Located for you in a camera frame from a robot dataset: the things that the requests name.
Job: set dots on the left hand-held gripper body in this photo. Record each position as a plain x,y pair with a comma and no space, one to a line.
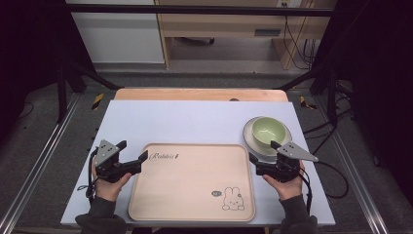
110,169

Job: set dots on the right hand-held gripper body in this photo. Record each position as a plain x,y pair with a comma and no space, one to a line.
285,167

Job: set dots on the green bowl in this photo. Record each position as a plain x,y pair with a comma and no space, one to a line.
268,130

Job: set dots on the grey plate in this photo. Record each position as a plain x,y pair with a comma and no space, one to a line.
250,138

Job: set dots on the beige tray with rabbit print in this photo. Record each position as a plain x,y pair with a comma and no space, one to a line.
191,185

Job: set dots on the person's left hand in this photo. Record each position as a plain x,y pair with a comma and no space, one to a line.
108,190

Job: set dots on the person's right hand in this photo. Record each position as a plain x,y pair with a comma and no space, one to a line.
290,190

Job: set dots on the yellow and black tape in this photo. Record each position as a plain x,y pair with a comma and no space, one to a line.
97,101
305,102

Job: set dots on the white table board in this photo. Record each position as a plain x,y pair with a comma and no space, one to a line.
195,123

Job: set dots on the wooden table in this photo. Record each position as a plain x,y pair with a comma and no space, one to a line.
195,94

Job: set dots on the white cabinet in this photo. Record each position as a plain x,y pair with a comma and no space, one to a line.
120,35

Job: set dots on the black curtain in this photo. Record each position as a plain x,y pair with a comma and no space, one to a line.
29,48
380,65

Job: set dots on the wooden desk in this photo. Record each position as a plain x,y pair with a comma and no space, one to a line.
220,24

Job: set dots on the aluminium floor rail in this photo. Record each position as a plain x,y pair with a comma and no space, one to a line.
39,165
354,169

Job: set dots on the black frame strut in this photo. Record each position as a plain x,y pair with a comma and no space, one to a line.
94,76
311,76

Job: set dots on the black horizontal frame bar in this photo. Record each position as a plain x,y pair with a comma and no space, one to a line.
195,9

